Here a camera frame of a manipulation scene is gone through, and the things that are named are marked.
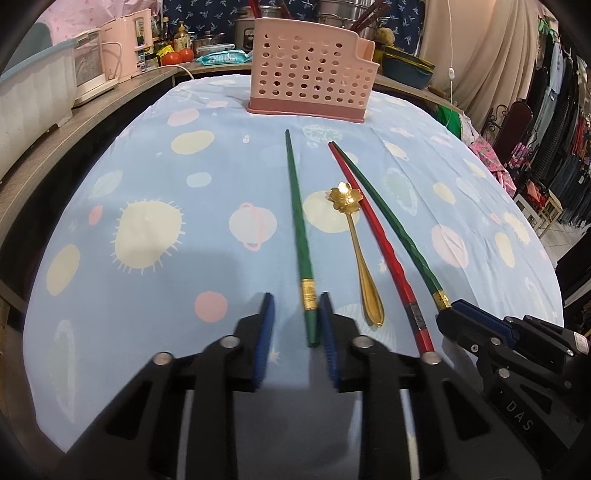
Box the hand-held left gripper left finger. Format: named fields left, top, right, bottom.
left=60, top=292, right=276, bottom=480

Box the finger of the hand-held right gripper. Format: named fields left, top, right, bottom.
left=453, top=299, right=521, bottom=345
left=435, top=308, right=507, bottom=368

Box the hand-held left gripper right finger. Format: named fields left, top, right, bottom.
left=318, top=292, right=543, bottom=480

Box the green chopstick gold band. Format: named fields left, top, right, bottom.
left=332, top=141, right=451, bottom=311
left=284, top=129, right=321, bottom=348

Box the gold flower spoon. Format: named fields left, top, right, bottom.
left=327, top=181, right=385, bottom=328

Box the pink perforated utensil holder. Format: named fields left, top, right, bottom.
left=247, top=17, right=382, bottom=124

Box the white stool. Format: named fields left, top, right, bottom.
left=515, top=187, right=564, bottom=238

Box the pink floral garment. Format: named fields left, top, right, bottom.
left=468, top=138, right=518, bottom=195

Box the dark wooden chair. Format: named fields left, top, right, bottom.
left=482, top=102, right=534, bottom=167

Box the green cloth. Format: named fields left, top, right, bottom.
left=436, top=104, right=465, bottom=134

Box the blue planet print tablecloth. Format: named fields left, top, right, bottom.
left=23, top=74, right=566, bottom=455

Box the rack of hanging clothes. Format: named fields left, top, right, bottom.
left=522, top=14, right=591, bottom=232

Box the dark blue bowl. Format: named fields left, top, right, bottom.
left=382, top=56, right=435, bottom=90

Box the beige curtain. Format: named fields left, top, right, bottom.
left=418, top=0, right=541, bottom=121

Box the yellow-green dish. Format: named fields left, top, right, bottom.
left=383, top=45, right=437, bottom=70

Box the teal wet wipes pack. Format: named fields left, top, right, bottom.
left=196, top=50, right=254, bottom=65

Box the small lidded pot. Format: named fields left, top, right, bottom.
left=193, top=31, right=227, bottom=56

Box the steel rice cooker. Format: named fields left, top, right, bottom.
left=235, top=17, right=259, bottom=49

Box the white toaster oven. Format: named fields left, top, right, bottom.
left=71, top=28, right=122, bottom=107

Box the pink kitchen appliance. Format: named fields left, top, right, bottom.
left=99, top=8, right=155, bottom=83

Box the steel steamer pot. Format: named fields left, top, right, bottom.
left=316, top=0, right=384, bottom=40

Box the navy floral cloth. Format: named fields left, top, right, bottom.
left=161, top=0, right=426, bottom=51

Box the white plastic bin blue rim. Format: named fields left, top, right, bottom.
left=0, top=39, right=79, bottom=160

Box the pink printed cloth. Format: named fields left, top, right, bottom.
left=34, top=0, right=164, bottom=42

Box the white cable with switch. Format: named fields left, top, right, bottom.
left=443, top=0, right=458, bottom=100

